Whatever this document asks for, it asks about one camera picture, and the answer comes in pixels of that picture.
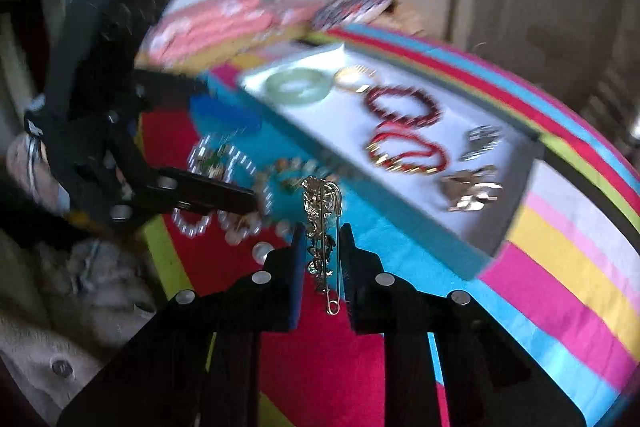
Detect white pearl necklace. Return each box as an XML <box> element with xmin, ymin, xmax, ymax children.
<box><xmin>172</xmin><ymin>134</ymin><xmax>301</xmax><ymax>265</ymax></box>

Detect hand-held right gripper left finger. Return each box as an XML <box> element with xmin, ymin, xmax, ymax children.
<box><xmin>57</xmin><ymin>227</ymin><xmax>306</xmax><ymax>427</ymax></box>

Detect pink floral pillow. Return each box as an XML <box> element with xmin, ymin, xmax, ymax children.
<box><xmin>260</xmin><ymin>2</ymin><xmax>326</xmax><ymax>32</ymax></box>

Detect beige blanket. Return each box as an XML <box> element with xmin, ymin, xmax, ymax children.
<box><xmin>385</xmin><ymin>0</ymin><xmax>426</xmax><ymax>38</ymax></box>

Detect gold earrings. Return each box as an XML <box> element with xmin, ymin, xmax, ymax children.
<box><xmin>440</xmin><ymin>164</ymin><xmax>503</xmax><ymax>212</ymax></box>

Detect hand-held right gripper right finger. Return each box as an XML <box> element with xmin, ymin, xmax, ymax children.
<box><xmin>340</xmin><ymin>224</ymin><xmax>586</xmax><ymax>427</ymax></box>

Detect red string bracelet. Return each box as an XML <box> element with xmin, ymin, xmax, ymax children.
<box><xmin>367</xmin><ymin>127</ymin><xmax>448</xmax><ymax>175</ymax></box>

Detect person's cream garment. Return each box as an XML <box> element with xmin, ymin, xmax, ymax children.
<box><xmin>0</xmin><ymin>227</ymin><xmax>166</xmax><ymax>423</ymax></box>

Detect pink folded quilt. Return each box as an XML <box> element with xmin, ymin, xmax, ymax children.
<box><xmin>147</xmin><ymin>0</ymin><xmax>273</xmax><ymax>62</ymax></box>

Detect round patterned cushion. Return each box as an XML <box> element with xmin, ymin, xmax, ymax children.
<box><xmin>310</xmin><ymin>0</ymin><xmax>396</xmax><ymax>32</ymax></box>

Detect green jade bangle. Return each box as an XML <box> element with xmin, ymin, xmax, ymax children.
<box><xmin>264</xmin><ymin>68</ymin><xmax>331</xmax><ymax>105</ymax></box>

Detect silver brooch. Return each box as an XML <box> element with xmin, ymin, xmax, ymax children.
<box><xmin>460</xmin><ymin>124</ymin><xmax>503</xmax><ymax>160</ymax></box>

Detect dark red bead bracelet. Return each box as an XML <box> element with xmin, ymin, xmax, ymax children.
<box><xmin>364</xmin><ymin>84</ymin><xmax>446</xmax><ymax>130</ymax></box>

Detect gold chain brooch pin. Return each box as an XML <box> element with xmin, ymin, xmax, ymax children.
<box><xmin>300</xmin><ymin>176</ymin><xmax>346</xmax><ymax>315</ymax></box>

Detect sailboat print curtain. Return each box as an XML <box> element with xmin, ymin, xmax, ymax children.
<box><xmin>590</xmin><ymin>57</ymin><xmax>640</xmax><ymax>148</ymax></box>

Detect multicolour bead bracelet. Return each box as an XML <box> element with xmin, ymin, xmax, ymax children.
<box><xmin>255</xmin><ymin>157</ymin><xmax>341</xmax><ymax>192</ymax></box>

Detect gold watch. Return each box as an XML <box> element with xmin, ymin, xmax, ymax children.
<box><xmin>334</xmin><ymin>64</ymin><xmax>381</xmax><ymax>95</ymax></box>

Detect grey cardboard box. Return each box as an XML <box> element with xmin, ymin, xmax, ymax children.
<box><xmin>192</xmin><ymin>42</ymin><xmax>543</xmax><ymax>283</ymax></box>

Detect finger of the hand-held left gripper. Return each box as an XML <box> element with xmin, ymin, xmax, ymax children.
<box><xmin>145</xmin><ymin>168</ymin><xmax>262</xmax><ymax>214</ymax></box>
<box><xmin>134</xmin><ymin>71</ymin><xmax>264</xmax><ymax>136</ymax></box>

